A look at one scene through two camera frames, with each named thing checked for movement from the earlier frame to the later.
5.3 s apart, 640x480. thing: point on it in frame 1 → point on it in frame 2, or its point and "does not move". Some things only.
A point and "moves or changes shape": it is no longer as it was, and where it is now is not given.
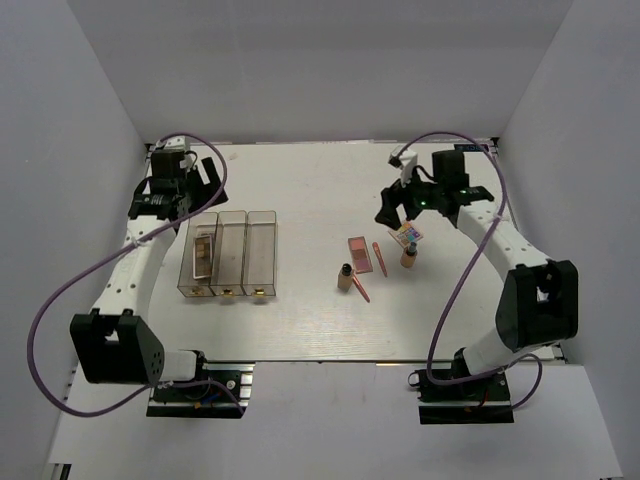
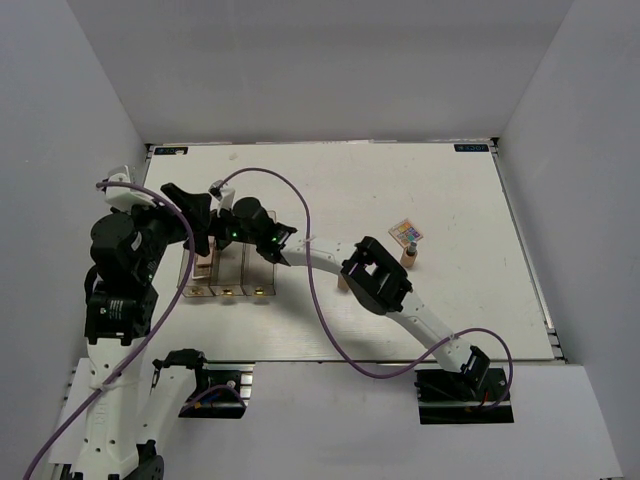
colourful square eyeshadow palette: [406, 234] does not move
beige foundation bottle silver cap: [408, 258] does not move
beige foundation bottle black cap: [345, 277] does not move
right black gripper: [391, 198] → [217, 224]
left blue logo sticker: [166, 151] does not move
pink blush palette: [360, 255] moves or changes shape
